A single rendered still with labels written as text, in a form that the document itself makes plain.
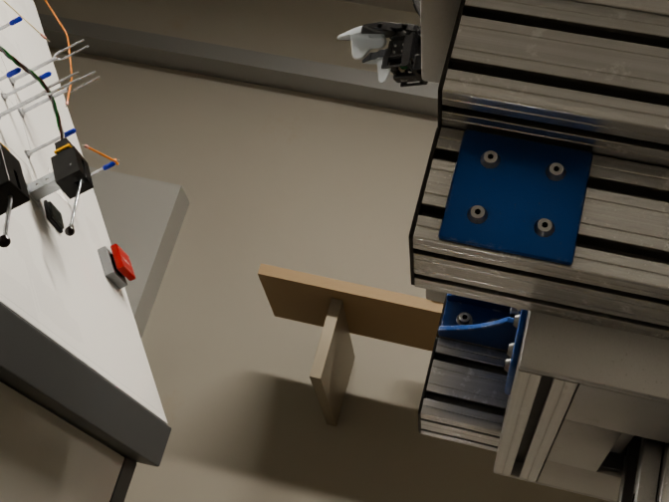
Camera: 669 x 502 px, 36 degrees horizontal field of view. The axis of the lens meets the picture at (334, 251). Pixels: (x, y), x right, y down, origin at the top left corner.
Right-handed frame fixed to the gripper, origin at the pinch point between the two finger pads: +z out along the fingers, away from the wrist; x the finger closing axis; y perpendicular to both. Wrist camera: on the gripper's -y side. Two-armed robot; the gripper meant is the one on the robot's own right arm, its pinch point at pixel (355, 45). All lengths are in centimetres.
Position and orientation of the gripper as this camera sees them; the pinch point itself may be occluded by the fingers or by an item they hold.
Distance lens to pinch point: 186.5
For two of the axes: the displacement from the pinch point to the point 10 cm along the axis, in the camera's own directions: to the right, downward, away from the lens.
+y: -1.8, 9.4, -2.7
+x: 5.3, 3.3, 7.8
